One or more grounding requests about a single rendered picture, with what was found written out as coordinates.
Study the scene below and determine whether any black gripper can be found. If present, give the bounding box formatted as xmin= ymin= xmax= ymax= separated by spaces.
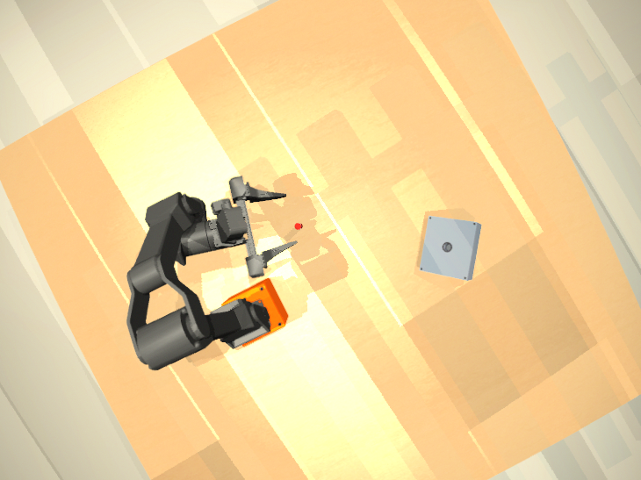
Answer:
xmin=205 ymin=176 xmax=298 ymax=279

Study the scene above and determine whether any grey sloped panel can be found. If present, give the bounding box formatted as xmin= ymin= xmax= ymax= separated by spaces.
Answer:
xmin=419 ymin=216 xmax=482 ymax=281

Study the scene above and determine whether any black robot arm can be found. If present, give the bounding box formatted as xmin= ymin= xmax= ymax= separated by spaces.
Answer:
xmin=126 ymin=191 xmax=271 ymax=371

